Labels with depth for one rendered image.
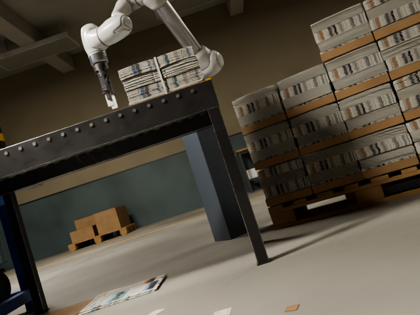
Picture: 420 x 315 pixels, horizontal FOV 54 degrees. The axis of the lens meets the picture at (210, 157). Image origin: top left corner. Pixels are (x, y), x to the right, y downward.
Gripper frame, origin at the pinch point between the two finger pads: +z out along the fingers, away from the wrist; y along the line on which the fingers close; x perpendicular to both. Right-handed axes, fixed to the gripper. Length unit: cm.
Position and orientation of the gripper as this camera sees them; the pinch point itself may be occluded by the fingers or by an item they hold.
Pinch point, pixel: (112, 102)
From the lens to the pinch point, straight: 217.1
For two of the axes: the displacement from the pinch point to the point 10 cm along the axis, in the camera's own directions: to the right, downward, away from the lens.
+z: 3.1, 9.5, -0.7
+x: -9.5, 3.1, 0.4
